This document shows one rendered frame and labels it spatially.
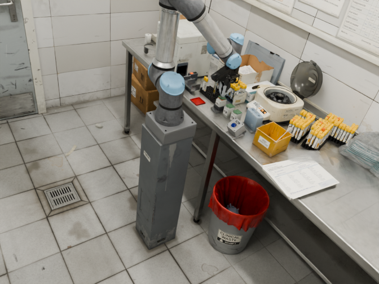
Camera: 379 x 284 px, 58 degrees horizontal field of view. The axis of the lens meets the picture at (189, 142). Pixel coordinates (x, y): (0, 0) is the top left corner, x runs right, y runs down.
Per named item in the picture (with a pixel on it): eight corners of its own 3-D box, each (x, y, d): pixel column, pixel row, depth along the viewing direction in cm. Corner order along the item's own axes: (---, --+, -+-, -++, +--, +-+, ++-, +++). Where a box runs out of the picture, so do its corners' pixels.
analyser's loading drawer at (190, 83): (173, 76, 222) (174, 69, 218) (182, 75, 225) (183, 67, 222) (190, 91, 209) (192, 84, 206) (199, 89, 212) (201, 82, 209)
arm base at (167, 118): (159, 128, 165) (161, 112, 159) (150, 110, 175) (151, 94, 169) (188, 124, 170) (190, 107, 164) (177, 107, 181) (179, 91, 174)
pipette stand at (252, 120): (241, 123, 192) (245, 108, 186) (251, 121, 195) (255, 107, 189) (250, 133, 185) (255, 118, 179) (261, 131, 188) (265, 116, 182)
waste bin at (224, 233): (190, 227, 239) (200, 182, 212) (230, 209, 257) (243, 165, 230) (223, 270, 215) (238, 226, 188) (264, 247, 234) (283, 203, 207)
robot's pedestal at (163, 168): (149, 250, 219) (160, 145, 166) (135, 227, 232) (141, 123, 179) (175, 238, 229) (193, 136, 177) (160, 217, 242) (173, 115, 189)
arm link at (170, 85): (163, 110, 160) (165, 85, 152) (154, 94, 169) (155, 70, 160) (186, 106, 165) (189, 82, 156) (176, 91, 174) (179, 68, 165)
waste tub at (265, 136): (251, 143, 178) (256, 128, 172) (268, 136, 186) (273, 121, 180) (270, 158, 171) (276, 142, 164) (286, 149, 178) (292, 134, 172)
